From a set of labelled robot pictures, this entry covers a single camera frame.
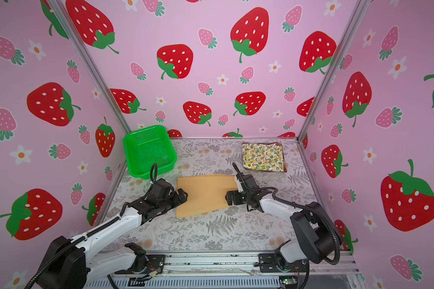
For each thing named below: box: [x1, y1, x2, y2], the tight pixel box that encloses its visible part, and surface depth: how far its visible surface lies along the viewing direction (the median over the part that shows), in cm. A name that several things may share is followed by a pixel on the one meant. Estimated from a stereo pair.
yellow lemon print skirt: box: [241, 142, 284, 172], surface depth 106 cm
